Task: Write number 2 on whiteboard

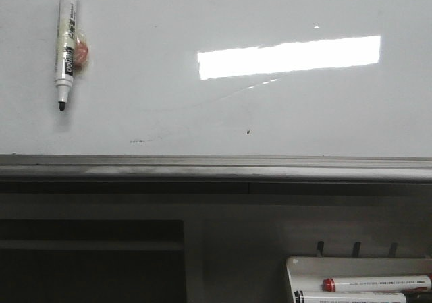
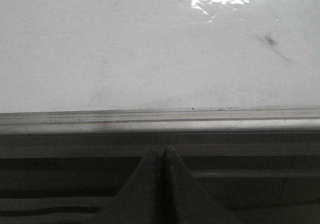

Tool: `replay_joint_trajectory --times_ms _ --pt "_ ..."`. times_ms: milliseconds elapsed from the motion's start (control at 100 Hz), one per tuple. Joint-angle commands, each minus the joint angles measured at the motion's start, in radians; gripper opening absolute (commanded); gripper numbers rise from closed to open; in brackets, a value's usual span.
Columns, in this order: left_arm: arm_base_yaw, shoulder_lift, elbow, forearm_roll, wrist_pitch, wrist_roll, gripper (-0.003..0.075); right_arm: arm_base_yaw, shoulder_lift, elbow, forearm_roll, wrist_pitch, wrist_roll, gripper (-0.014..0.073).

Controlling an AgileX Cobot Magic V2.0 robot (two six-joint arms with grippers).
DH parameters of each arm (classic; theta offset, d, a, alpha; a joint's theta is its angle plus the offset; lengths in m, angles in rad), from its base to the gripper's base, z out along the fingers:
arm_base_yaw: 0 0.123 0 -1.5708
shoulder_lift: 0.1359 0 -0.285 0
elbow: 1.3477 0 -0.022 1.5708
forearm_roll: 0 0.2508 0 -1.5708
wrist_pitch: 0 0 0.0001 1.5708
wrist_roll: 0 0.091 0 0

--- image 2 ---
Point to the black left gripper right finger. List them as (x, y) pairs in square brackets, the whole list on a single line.
[(184, 201)]

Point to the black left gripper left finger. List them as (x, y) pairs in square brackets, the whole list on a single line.
[(136, 202)]

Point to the white whiteboard with aluminium frame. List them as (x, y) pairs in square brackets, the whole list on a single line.
[(159, 66)]

